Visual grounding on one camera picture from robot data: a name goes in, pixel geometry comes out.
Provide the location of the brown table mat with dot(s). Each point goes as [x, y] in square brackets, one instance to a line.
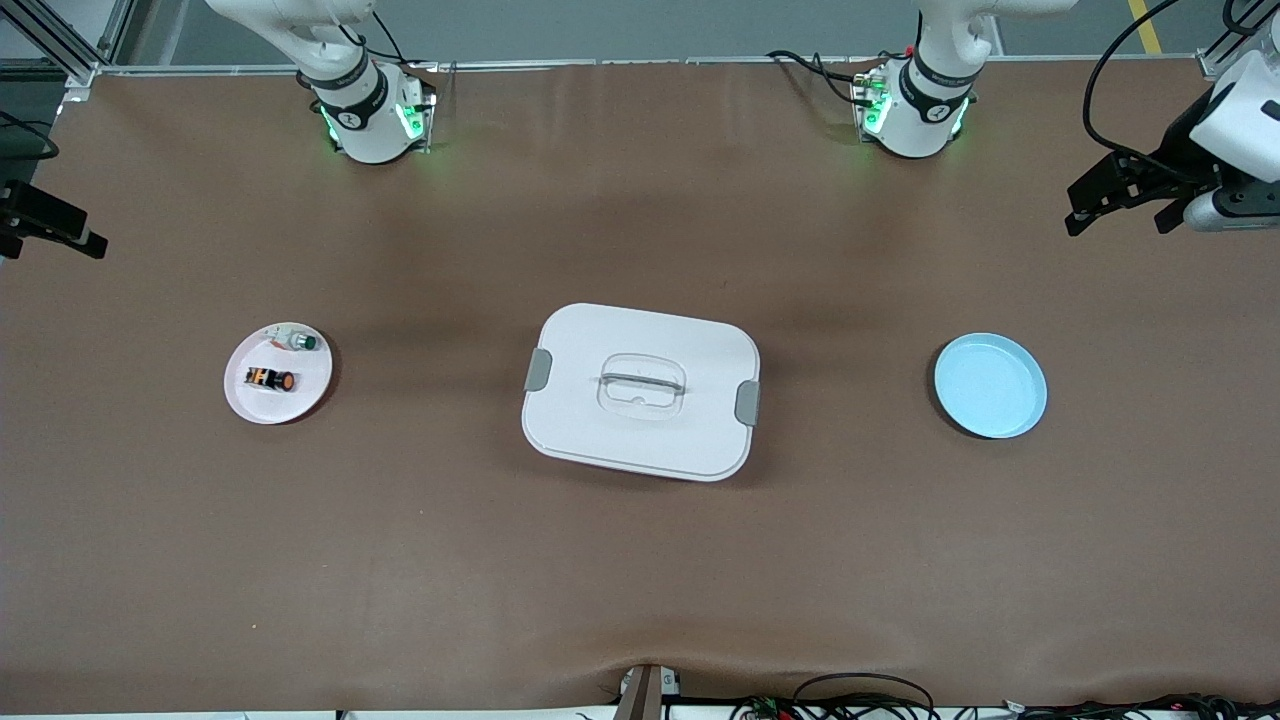
[640, 580]

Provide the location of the light blue round plate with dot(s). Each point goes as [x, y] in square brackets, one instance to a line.
[990, 386]

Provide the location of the orange push-button switch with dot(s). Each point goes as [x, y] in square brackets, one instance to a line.
[270, 380]

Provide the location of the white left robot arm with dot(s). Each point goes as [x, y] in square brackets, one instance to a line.
[925, 110]

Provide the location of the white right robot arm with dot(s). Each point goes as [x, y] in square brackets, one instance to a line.
[360, 120]

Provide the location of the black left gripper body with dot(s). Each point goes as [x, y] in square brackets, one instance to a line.
[1176, 150]

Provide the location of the pink round plate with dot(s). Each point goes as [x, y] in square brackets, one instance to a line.
[270, 408]

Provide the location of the pink box with white lid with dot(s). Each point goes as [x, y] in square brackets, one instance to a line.
[600, 440]

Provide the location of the aluminium frame profile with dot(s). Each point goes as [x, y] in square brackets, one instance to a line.
[1210, 65]
[70, 55]

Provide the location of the metal table edge bracket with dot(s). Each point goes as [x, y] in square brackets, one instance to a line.
[645, 695]

